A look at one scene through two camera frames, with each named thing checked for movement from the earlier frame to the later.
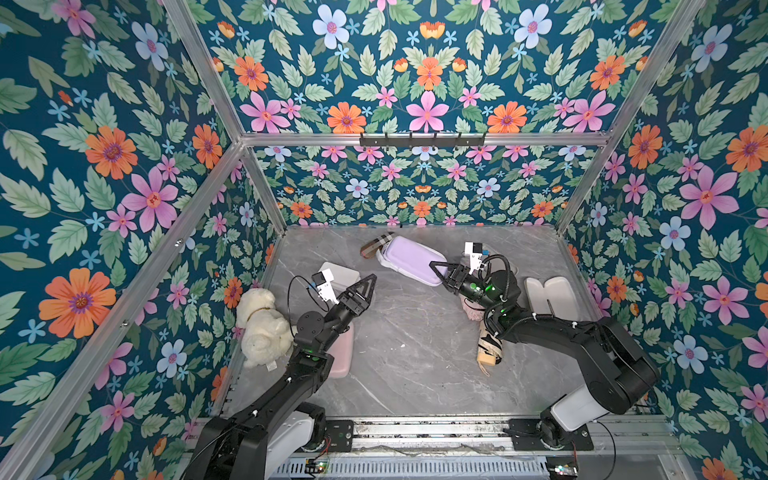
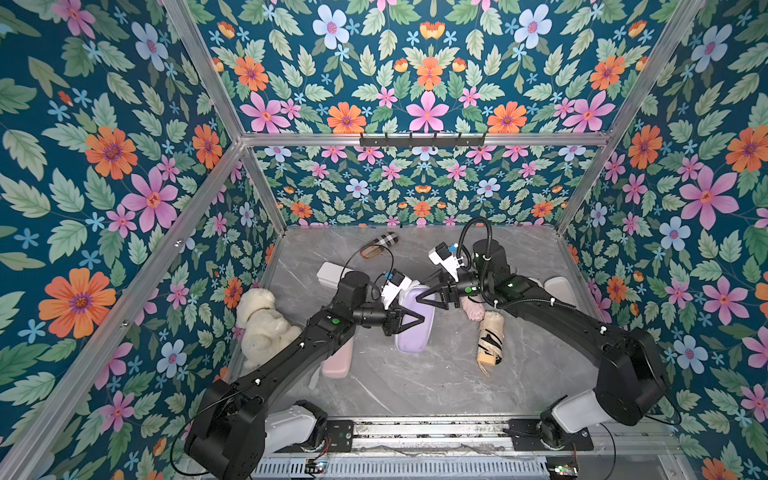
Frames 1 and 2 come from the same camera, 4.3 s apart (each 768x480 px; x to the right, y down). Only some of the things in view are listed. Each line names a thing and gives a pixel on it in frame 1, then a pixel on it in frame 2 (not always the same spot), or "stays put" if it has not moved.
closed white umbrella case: x=342 y=275 stays put
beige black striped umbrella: x=490 y=349 stays put
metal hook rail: x=422 y=141 stays put
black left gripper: x=357 y=309 → x=391 y=318
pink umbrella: x=474 y=311 stays put
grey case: x=414 y=260 → x=417 y=338
